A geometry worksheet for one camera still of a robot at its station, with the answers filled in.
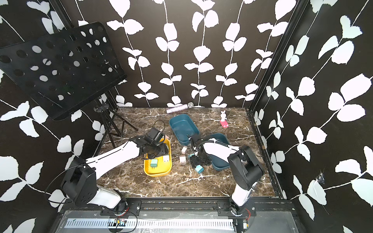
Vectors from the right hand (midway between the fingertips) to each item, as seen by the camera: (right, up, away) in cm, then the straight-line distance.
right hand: (196, 163), depth 88 cm
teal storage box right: (+14, 0, +1) cm, 14 cm away
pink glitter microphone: (-5, +39, +31) cm, 50 cm away
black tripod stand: (-52, +26, +2) cm, 58 cm away
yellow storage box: (-20, -3, -1) cm, 20 cm away
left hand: (-18, +9, -3) cm, 20 cm away
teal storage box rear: (-10, +23, +22) cm, 33 cm away
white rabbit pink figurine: (+22, +26, +23) cm, 41 cm away
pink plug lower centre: (-9, +2, +3) cm, 10 cm away
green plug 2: (-26, 0, 0) cm, 26 cm away
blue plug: (+2, -3, -3) cm, 4 cm away
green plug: (-19, +3, +1) cm, 19 cm away
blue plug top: (-4, +4, +4) cm, 7 cm away
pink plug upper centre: (-8, +8, +5) cm, 12 cm away
